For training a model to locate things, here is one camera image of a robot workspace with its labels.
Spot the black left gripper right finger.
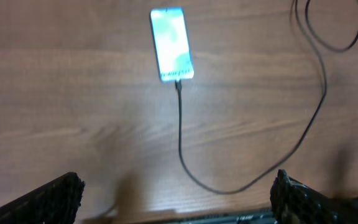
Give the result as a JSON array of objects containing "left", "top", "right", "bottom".
[{"left": 270, "top": 169, "right": 358, "bottom": 224}]

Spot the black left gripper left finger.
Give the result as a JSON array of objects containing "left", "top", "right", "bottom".
[{"left": 0, "top": 172, "right": 85, "bottom": 224}]

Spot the black USB charging cable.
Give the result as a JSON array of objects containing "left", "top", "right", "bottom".
[{"left": 175, "top": 0, "right": 358, "bottom": 195}]

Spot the Samsung Galaxy smartphone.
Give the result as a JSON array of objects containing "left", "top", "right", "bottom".
[{"left": 150, "top": 7, "right": 195, "bottom": 82}]

